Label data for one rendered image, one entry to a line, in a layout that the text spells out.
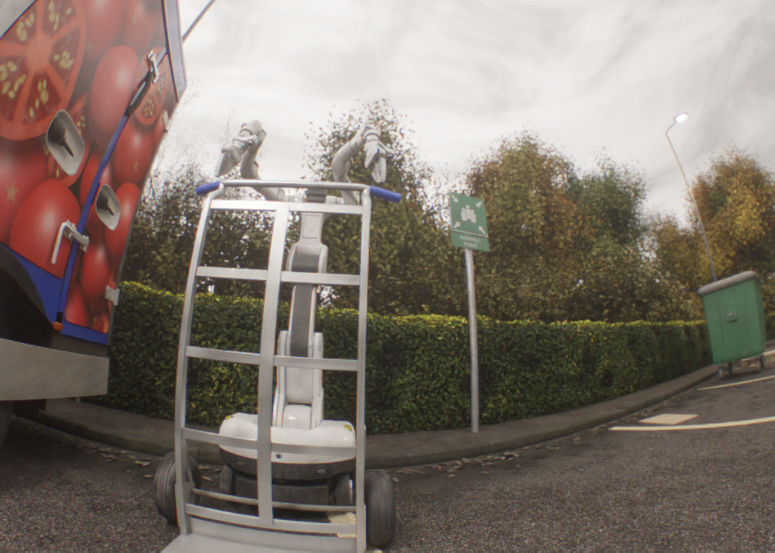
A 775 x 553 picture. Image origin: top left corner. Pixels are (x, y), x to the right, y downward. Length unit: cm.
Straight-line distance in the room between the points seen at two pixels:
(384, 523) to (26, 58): 174
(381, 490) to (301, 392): 87
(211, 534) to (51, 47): 163
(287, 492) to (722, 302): 543
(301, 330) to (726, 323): 530
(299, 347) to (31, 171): 141
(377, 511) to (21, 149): 154
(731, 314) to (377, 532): 509
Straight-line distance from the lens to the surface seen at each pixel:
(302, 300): 178
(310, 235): 194
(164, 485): 117
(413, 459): 220
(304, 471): 126
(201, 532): 122
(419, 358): 289
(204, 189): 137
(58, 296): 161
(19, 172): 133
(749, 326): 555
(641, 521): 134
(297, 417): 172
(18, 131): 131
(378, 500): 105
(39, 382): 157
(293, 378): 176
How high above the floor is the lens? 57
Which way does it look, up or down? 19 degrees up
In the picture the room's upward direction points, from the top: 1 degrees clockwise
